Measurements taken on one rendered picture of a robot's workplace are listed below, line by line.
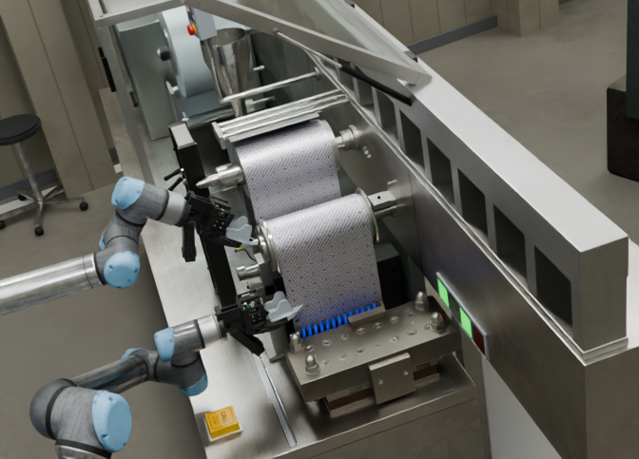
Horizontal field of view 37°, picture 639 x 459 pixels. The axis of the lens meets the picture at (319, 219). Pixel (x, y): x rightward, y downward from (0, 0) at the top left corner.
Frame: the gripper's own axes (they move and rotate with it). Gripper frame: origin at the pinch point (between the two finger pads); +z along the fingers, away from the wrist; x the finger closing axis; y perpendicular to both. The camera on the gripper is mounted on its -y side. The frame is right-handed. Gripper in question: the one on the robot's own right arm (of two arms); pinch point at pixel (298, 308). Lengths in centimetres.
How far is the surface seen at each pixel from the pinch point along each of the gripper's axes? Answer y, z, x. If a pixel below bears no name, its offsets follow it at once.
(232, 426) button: -17.1, -24.0, -13.5
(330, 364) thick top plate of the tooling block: -6.1, 2.0, -16.5
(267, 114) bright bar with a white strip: 35, 9, 37
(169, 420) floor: -109, -44, 102
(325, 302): -0.8, 7.0, -0.2
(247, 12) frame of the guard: 81, 1, -14
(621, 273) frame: 50, 37, -83
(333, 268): 8.4, 10.6, -0.3
